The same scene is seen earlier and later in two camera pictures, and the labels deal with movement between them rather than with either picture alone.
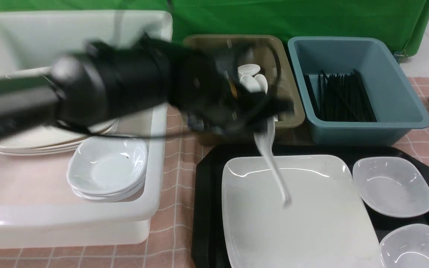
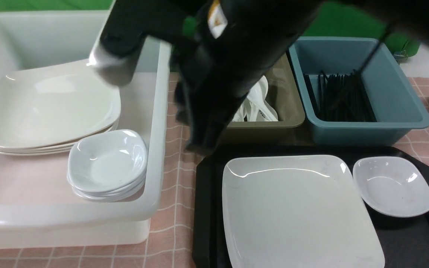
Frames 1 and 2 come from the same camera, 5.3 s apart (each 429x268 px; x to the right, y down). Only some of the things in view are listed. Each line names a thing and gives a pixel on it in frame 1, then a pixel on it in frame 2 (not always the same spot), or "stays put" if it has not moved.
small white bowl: [415, 246] → [114, 161]
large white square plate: [325, 226] stays put
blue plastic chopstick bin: [397, 109] stays put
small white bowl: [393, 186] stays put
